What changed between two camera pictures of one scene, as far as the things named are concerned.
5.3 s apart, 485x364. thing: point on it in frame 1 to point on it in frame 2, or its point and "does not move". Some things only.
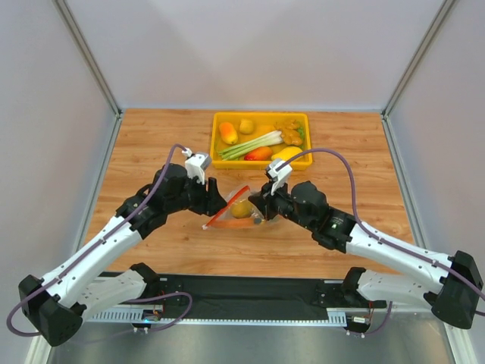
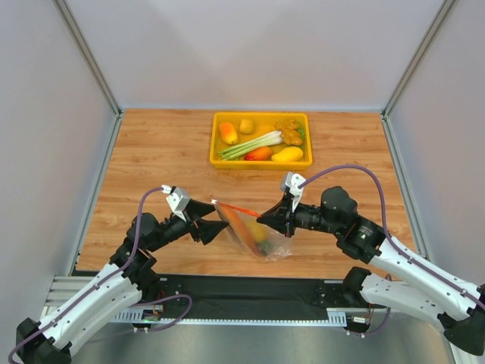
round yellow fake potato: (245, 127) does not move
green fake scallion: (235, 152) does not move
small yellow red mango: (229, 133) does not move
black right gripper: (269, 205) to (288, 217)
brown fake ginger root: (289, 133) does not move
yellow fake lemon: (241, 209) to (260, 232)
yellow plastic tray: (264, 126) does not move
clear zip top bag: (238, 210) to (267, 243)
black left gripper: (207, 197) to (193, 221)
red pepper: (261, 153) does not move
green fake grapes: (300, 129) does not move
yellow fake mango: (287, 153) does not move
